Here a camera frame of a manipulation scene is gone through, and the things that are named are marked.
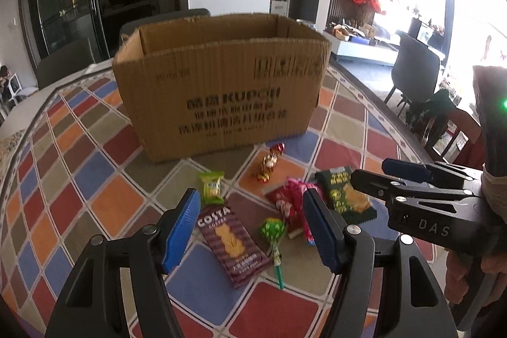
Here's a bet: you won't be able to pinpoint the large pink snack bag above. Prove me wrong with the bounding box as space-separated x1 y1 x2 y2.
286 178 323 245

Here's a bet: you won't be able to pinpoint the Costa cookie packet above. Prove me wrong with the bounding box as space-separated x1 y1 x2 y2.
197 204 272 288

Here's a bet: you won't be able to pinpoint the red gold wrapped candy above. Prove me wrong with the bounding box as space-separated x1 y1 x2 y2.
257 142 285 183

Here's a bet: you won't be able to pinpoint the brown cardboard box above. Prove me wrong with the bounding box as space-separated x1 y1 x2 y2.
112 14 331 162

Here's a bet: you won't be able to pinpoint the white low tv cabinet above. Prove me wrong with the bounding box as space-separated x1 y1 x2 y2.
322 24 398 66

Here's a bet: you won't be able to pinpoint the green lollipop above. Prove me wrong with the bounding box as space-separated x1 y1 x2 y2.
260 217 285 290

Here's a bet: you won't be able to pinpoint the small green snack packet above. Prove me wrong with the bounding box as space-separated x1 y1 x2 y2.
199 172 224 206

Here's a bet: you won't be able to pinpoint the wooden chair with clothes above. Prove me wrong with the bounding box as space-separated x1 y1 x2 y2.
405 88 488 168

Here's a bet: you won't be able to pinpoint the colourful diamond pattern mat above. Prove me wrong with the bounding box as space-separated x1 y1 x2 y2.
1 68 454 337

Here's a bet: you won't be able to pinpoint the grey dining chair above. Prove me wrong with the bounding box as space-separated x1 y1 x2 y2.
35 38 95 89

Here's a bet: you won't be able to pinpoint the dark grey side chair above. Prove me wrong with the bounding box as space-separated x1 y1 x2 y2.
384 31 440 105

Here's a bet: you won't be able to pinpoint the white storage shelf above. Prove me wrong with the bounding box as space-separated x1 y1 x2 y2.
270 0 288 16

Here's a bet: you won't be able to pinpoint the red candy bar wrapper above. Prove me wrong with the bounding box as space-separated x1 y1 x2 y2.
263 184 303 239

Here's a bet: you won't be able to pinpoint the person right hand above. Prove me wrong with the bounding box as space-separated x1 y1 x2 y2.
443 250 507 307

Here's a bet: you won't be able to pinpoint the dark green chips bag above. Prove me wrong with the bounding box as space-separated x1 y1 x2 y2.
315 166 377 225

